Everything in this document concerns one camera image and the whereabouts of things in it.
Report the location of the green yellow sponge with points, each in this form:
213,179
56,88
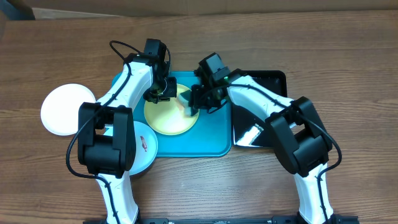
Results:
185,99

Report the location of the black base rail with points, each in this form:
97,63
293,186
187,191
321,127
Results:
296,219

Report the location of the black water tray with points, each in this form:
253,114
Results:
246,130

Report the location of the yellow plate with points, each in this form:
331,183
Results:
168,117

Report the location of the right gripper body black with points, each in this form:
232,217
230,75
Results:
207,99

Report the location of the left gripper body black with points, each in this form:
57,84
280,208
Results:
161,90

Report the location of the light blue plate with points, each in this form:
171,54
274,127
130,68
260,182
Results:
145,151

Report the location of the cardboard panel at back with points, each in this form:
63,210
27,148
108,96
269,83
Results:
205,7

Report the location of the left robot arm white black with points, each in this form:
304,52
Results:
106,138

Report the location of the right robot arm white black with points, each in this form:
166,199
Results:
298,136

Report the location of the white plate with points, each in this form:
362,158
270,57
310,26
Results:
59,111

